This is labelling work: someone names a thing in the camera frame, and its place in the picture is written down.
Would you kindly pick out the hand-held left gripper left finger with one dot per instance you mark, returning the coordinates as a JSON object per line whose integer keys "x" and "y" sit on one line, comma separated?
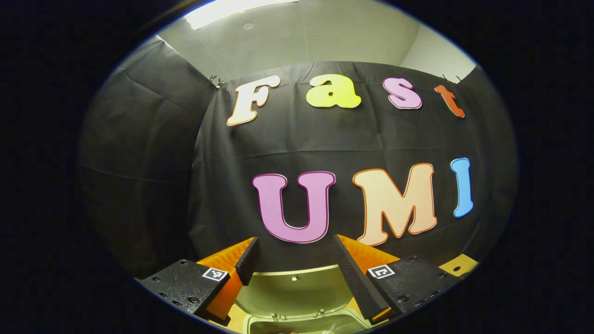
{"x": 248, "y": 262}

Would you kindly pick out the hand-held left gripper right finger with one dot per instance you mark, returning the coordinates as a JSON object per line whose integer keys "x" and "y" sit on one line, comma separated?
{"x": 357, "y": 283}

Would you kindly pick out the green desktop garbage bin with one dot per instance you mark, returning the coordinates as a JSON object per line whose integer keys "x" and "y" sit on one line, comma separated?
{"x": 297, "y": 292}

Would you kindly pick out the black backdrop cloth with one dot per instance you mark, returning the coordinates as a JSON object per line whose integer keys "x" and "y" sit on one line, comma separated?
{"x": 139, "y": 162}

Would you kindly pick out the ceiling light panel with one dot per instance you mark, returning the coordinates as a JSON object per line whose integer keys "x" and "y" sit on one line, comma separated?
{"x": 232, "y": 11}

